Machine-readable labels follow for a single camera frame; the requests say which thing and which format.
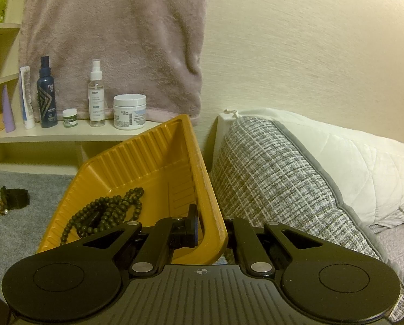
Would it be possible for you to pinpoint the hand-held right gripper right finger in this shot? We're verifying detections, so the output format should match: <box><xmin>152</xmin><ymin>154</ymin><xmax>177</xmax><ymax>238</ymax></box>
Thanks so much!
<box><xmin>222</xmin><ymin>215</ymin><xmax>326</xmax><ymax>277</ymax></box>

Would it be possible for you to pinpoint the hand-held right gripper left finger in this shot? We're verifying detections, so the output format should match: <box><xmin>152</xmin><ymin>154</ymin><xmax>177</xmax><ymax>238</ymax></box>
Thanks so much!
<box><xmin>82</xmin><ymin>203</ymin><xmax>203</xmax><ymax>277</ymax></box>

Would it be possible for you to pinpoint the dark beaded necklace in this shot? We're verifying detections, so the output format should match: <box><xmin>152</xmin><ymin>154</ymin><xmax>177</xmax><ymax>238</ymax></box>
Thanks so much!
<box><xmin>60</xmin><ymin>187</ymin><xmax>145</xmax><ymax>247</ymax></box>

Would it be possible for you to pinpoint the yellow plastic tray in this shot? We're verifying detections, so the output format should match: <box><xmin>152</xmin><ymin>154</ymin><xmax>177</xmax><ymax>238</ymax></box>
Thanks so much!
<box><xmin>36</xmin><ymin>114</ymin><xmax>229</xmax><ymax>265</ymax></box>

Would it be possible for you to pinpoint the grey woven cushion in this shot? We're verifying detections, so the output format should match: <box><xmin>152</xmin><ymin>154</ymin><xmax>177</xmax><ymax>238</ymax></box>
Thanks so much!
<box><xmin>209</xmin><ymin>115</ymin><xmax>404</xmax><ymax>322</ymax></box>

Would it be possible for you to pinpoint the white quilted pillow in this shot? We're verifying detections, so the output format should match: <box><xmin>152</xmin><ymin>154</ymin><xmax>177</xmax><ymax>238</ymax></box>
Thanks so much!
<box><xmin>216</xmin><ymin>108</ymin><xmax>404</xmax><ymax>234</ymax></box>

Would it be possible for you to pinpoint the white cream jar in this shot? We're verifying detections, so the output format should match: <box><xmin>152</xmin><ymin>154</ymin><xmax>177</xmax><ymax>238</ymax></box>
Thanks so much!
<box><xmin>113</xmin><ymin>94</ymin><xmax>148</xmax><ymax>130</ymax></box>

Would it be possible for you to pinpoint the light grey herringbone blanket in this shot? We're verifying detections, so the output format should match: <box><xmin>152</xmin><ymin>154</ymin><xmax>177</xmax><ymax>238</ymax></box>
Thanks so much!
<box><xmin>368</xmin><ymin>223</ymin><xmax>404</xmax><ymax>278</ymax></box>

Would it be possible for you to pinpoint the clear spray bottle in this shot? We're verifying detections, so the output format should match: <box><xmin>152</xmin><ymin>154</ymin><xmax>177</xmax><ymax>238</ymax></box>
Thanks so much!
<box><xmin>88</xmin><ymin>60</ymin><xmax>106</xmax><ymax>127</ymax></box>

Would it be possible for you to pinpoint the small green jar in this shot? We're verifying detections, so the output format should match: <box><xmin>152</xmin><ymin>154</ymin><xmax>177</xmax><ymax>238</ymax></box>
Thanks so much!
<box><xmin>62</xmin><ymin>109</ymin><xmax>78</xmax><ymax>128</ymax></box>

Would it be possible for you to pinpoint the cream wooden shelf unit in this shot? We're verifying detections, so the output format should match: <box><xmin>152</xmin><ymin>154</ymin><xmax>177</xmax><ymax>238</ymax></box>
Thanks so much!
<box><xmin>0</xmin><ymin>0</ymin><xmax>162</xmax><ymax>174</ymax></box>

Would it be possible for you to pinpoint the black watch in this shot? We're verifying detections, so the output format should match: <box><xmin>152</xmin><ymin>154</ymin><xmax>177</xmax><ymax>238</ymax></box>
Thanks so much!
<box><xmin>0</xmin><ymin>186</ymin><xmax>31</xmax><ymax>208</ymax></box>

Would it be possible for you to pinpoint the dark blue spray bottle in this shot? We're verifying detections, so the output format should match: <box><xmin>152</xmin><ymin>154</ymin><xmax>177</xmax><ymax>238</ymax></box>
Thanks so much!
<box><xmin>37</xmin><ymin>56</ymin><xmax>58</xmax><ymax>128</ymax></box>

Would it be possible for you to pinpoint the pink fleece towel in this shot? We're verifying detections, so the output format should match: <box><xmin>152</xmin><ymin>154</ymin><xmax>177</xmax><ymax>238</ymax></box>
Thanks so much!
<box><xmin>18</xmin><ymin>0</ymin><xmax>210</xmax><ymax>126</ymax></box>

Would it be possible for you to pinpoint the white squeeze tube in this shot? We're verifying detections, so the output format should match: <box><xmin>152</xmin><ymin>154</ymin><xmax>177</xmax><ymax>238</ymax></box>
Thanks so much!
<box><xmin>18</xmin><ymin>66</ymin><xmax>35</xmax><ymax>130</ymax></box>

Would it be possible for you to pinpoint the purple cone bottle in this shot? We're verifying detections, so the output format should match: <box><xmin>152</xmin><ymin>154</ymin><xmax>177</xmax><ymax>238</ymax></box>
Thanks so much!
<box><xmin>2</xmin><ymin>84</ymin><xmax>16</xmax><ymax>132</ymax></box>

